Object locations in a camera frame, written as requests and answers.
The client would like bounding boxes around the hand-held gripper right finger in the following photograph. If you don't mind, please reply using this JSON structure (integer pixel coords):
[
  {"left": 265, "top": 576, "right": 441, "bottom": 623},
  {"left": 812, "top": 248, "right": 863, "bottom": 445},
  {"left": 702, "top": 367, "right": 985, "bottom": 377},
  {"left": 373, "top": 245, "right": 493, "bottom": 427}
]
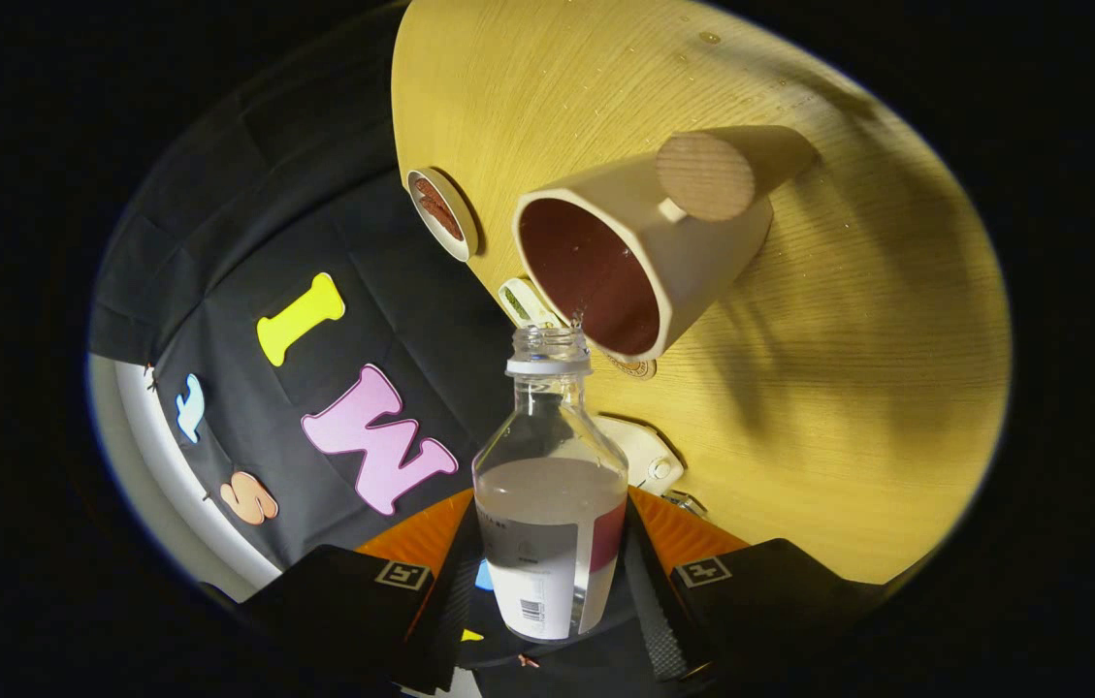
[{"left": 620, "top": 488, "right": 883, "bottom": 684}]

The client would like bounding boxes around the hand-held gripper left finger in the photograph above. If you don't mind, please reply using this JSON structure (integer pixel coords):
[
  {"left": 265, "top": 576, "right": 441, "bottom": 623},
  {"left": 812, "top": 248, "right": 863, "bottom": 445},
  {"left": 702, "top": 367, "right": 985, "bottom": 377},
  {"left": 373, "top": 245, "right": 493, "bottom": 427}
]
[{"left": 237, "top": 488, "right": 485, "bottom": 694}]

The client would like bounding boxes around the clear juice bottle white label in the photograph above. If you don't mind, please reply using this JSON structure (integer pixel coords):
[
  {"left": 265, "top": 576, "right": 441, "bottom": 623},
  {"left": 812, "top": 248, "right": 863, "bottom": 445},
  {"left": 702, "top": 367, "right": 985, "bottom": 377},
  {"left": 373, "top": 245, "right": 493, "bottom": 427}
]
[{"left": 471, "top": 325, "right": 629, "bottom": 643}]

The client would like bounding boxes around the cream cup wooden handle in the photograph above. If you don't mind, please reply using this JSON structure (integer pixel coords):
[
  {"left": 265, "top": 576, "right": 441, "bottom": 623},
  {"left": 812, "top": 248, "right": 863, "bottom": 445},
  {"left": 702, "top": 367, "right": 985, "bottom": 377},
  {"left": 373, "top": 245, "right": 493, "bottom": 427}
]
[{"left": 512, "top": 126, "right": 818, "bottom": 364}]

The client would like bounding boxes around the cream toaster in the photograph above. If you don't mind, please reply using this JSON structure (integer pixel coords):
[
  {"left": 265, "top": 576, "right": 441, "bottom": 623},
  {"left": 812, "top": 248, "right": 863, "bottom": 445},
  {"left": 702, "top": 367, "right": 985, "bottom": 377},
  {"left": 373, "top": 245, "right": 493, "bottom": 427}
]
[{"left": 596, "top": 415, "right": 686, "bottom": 491}]

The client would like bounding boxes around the wooden table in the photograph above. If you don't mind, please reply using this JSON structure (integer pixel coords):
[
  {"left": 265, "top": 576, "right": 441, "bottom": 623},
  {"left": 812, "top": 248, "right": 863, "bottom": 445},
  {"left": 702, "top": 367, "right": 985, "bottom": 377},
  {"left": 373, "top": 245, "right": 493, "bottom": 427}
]
[{"left": 392, "top": 0, "right": 1012, "bottom": 585}]

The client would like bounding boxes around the white divided dish with grains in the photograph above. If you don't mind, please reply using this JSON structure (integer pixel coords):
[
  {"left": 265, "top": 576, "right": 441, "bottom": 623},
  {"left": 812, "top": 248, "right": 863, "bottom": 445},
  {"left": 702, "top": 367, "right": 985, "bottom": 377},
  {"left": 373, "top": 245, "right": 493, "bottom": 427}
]
[{"left": 499, "top": 277, "right": 563, "bottom": 331}]

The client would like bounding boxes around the brown sausage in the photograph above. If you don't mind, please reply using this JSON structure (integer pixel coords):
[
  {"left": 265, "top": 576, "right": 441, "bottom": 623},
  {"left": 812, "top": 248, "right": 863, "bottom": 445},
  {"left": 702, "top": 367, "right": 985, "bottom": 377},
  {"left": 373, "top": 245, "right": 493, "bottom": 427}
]
[
  {"left": 414, "top": 177, "right": 451, "bottom": 222},
  {"left": 423, "top": 199, "right": 464, "bottom": 241}
]

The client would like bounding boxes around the white round plate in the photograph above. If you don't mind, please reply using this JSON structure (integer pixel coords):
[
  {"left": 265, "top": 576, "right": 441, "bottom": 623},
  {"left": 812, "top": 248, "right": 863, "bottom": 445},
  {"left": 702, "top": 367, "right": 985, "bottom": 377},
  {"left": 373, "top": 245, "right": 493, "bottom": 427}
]
[{"left": 406, "top": 168, "right": 480, "bottom": 263}]

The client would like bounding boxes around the black backdrop cloth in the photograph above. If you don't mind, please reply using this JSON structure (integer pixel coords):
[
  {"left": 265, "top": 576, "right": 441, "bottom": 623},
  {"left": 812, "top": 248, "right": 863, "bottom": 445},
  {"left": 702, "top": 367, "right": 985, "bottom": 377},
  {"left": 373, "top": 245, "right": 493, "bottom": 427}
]
[{"left": 86, "top": 0, "right": 684, "bottom": 698}]

